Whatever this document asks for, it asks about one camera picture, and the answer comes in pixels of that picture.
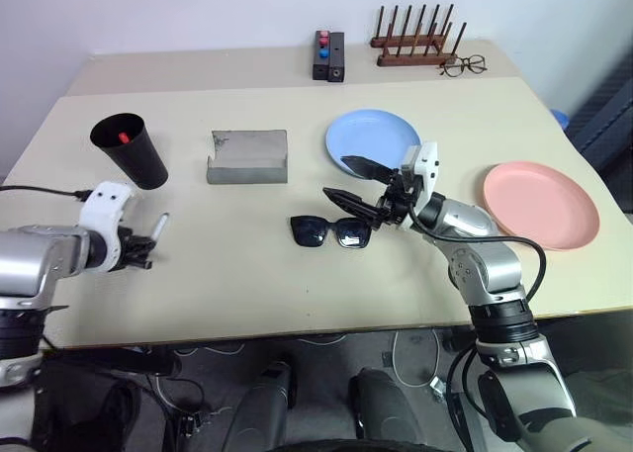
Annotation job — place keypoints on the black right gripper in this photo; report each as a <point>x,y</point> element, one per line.
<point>395,205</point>

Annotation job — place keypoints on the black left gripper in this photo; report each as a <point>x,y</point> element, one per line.
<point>126,249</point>

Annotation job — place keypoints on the grey marker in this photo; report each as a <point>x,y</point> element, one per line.
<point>160,223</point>

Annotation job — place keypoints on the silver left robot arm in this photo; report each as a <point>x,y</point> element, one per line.
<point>34,254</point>

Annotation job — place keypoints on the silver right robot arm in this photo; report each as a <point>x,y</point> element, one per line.
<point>489,269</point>

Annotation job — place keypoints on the black cup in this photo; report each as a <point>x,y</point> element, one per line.
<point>138,160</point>

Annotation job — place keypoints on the grey glasses case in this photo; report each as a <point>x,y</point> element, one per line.
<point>247,153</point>

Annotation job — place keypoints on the blue plate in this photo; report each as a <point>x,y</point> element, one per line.
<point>371,133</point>

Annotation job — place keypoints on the black sunglasses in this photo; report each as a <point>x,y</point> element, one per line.
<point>311,232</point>

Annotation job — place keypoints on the plain black box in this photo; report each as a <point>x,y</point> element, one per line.
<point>336,59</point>

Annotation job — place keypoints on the wooden peg rack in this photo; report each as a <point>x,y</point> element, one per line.
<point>410,56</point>

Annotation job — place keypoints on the black box with coloured buttons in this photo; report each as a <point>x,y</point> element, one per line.
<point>321,51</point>

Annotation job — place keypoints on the thin-framed clear eyeglasses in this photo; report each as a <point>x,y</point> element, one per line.
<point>462,66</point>

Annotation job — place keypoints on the black bag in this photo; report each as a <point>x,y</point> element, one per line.
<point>89,407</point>

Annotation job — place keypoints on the pink plate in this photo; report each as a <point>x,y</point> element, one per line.
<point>541,205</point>

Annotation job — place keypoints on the dark rounded shape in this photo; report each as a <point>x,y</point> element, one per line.
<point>259,412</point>
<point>383,412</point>

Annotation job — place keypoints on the blue round object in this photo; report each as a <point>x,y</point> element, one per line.
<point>562,118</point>

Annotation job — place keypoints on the dark chair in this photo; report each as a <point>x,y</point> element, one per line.
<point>610,120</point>

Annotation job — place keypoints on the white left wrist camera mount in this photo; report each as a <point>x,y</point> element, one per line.
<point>106,205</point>

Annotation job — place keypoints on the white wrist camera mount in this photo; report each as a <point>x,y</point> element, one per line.
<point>106,205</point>
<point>425,162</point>

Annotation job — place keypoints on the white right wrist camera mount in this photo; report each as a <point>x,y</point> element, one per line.
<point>425,162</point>

